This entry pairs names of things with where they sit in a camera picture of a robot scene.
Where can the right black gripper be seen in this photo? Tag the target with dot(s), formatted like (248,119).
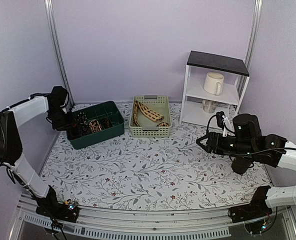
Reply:
(214,136)

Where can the dark red patterned tie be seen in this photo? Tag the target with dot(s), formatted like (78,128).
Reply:
(73,134)

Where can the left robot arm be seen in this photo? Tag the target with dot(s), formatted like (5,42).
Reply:
(11,149)

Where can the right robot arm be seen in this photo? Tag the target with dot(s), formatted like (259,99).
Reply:
(247,145)

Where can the dark brown cylinder cup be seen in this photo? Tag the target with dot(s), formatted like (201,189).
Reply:
(240,165)

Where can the patterned glass cup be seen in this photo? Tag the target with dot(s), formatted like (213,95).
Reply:
(209,106)

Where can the floral white table mat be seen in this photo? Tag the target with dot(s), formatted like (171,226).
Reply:
(149,174)

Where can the white shelf with black top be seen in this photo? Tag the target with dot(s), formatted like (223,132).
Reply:
(226,95)

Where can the cream ceramic mug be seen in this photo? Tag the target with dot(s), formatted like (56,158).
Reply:
(213,83)

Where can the tan black patterned tie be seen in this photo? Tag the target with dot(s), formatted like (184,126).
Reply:
(148,113)

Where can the beige plastic slotted basket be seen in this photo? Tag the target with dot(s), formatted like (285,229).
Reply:
(148,128)

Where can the dark brown rolled tie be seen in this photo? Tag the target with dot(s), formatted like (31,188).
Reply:
(105,123)

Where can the dark green divided organizer box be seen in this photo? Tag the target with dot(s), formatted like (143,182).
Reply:
(99,111)

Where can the tan patterned rolled tie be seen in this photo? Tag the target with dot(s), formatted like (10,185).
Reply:
(94,126)

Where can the black white dotted rolled tie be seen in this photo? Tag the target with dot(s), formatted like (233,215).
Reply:
(83,125)

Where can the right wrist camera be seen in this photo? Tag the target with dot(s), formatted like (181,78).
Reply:
(223,122)

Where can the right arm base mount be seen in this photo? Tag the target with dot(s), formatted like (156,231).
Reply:
(254,209)

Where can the aluminium front rail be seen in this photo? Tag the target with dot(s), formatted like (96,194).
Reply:
(112,224)

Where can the right aluminium frame post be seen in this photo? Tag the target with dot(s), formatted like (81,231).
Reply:
(254,31)

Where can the aluminium frame post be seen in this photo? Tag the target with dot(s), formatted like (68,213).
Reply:
(57,50)
(254,31)

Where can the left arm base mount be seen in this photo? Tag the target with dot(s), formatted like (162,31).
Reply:
(67,211)

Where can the left aluminium frame post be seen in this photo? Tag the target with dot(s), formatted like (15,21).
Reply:
(57,50)

